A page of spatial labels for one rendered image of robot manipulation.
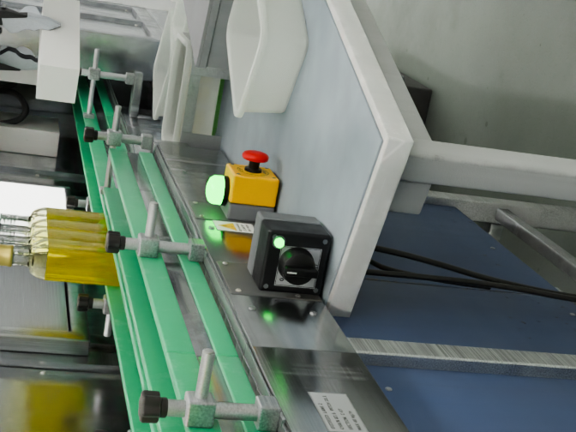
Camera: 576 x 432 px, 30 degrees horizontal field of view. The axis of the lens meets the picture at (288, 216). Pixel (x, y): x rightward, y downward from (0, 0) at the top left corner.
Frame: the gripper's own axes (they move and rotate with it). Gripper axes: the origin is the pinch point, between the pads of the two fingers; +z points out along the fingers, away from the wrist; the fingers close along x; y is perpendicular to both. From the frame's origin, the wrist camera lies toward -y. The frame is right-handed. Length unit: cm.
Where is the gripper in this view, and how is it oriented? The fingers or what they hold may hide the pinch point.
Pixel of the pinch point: (51, 46)
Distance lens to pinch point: 182.0
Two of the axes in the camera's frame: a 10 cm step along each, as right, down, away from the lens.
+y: -1.5, -6.0, 7.8
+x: -2.4, 7.9, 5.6
